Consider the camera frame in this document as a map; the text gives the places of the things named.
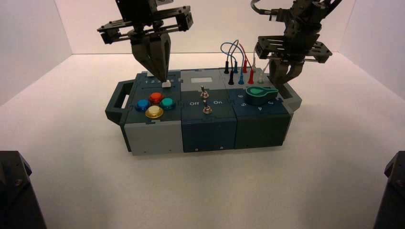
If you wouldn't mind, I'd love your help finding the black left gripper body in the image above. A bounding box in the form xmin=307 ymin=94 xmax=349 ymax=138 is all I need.
xmin=97 ymin=0 xmax=194 ymax=45

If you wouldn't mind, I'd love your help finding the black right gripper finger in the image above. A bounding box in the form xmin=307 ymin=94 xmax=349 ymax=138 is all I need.
xmin=286 ymin=61 xmax=305 ymax=85
xmin=268 ymin=59 xmax=288 ymax=89

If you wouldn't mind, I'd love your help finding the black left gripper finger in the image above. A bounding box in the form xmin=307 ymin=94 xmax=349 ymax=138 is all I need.
xmin=131 ymin=38 xmax=166 ymax=83
xmin=150 ymin=31 xmax=172 ymax=83

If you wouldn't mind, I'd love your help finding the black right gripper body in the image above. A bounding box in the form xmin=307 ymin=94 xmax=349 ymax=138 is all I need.
xmin=254 ymin=0 xmax=333 ymax=64

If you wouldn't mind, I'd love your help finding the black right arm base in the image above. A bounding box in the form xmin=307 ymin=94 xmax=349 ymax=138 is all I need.
xmin=373 ymin=151 xmax=405 ymax=229

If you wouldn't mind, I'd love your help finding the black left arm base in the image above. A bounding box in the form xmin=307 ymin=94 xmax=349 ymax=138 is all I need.
xmin=0 ymin=150 xmax=47 ymax=229

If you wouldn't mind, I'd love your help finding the green rotary knob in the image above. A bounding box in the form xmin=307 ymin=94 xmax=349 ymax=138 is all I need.
xmin=245 ymin=86 xmax=279 ymax=106

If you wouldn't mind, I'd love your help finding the blue round push button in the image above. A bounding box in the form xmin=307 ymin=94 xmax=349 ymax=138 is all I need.
xmin=135 ymin=99 xmax=151 ymax=112

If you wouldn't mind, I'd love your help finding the teal round push button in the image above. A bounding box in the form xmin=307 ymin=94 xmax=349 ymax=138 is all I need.
xmin=160 ymin=97 xmax=176 ymax=111

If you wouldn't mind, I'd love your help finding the yellow round push button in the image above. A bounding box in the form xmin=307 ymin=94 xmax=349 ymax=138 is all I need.
xmin=145 ymin=105 xmax=164 ymax=119

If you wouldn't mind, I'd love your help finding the grey and teal control box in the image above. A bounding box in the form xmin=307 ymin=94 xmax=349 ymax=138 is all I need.
xmin=105 ymin=67 xmax=303 ymax=156

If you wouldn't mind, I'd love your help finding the white jumper cable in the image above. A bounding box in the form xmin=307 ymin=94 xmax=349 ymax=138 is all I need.
xmin=252 ymin=51 xmax=270 ymax=84

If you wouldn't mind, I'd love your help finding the red jumper cable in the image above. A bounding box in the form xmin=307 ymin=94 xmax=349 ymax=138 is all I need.
xmin=238 ymin=42 xmax=256 ymax=85

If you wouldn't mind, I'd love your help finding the blue jumper cable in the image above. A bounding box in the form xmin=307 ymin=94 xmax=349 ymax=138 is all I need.
xmin=220 ymin=42 xmax=246 ymax=85

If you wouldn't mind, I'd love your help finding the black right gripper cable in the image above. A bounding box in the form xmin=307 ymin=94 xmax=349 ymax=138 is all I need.
xmin=250 ymin=0 xmax=281 ymax=16

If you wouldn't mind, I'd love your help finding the black jumper cable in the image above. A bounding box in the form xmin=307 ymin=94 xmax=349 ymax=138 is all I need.
xmin=224 ymin=39 xmax=240 ymax=86

